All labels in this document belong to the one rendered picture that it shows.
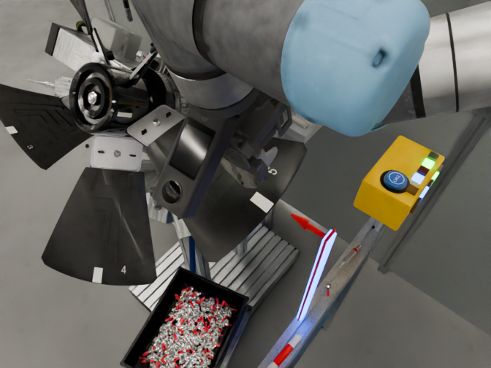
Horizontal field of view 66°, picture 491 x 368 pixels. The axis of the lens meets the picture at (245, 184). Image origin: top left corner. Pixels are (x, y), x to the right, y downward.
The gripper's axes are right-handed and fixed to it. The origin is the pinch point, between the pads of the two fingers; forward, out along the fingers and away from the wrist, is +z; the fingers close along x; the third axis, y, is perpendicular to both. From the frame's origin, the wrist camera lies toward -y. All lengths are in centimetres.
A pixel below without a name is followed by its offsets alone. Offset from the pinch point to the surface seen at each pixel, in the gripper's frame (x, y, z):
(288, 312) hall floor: 0, -7, 126
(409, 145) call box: -12.0, 32.0, 26.0
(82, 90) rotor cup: 34.3, -2.1, -0.1
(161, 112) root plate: 23.8, 3.7, 5.9
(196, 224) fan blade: 3.8, -8.1, 4.4
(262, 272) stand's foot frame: 18, -1, 120
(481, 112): -20, 62, 46
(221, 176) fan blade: 5.5, -0.1, 4.0
